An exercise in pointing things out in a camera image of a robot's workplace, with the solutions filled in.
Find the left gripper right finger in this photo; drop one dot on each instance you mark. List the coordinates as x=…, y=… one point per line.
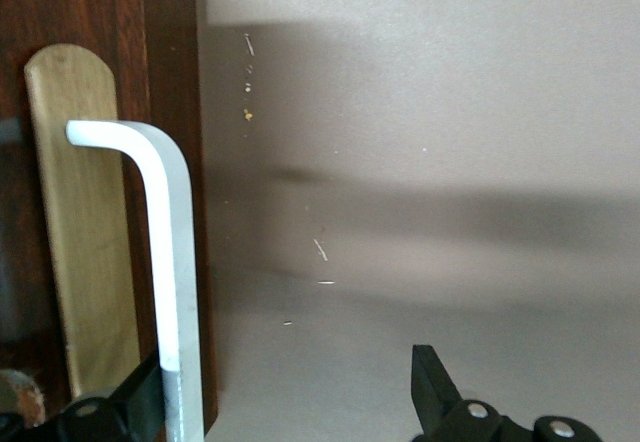
x=450, y=422

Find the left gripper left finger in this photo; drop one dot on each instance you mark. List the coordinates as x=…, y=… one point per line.
x=100, y=422

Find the dark brown wooden cabinet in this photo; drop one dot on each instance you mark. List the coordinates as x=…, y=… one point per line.
x=185, y=62

